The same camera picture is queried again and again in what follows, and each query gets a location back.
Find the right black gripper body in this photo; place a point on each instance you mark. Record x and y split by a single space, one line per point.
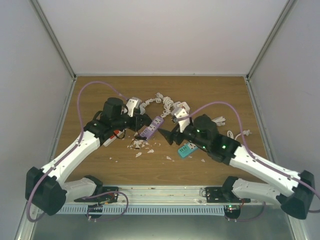
179 140

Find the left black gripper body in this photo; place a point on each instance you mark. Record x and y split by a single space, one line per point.
134 126

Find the teal power strip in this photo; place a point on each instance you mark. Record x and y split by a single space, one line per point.
186 150

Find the white cube socket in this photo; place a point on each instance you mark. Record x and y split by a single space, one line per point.
183 105

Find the black charger plug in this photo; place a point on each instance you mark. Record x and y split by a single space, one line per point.
138 142

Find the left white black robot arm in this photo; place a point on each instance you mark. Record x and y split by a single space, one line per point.
47 188

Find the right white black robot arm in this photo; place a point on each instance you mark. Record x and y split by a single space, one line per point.
292 191

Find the purple power strip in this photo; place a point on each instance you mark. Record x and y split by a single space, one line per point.
149 131

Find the white multicolour power strip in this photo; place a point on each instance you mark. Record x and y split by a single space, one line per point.
111 139

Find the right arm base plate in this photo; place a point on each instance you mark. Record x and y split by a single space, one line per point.
232 204

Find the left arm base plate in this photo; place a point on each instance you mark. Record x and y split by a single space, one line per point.
103 195

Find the grey slotted cable duct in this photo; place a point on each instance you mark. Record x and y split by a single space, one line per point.
190 210

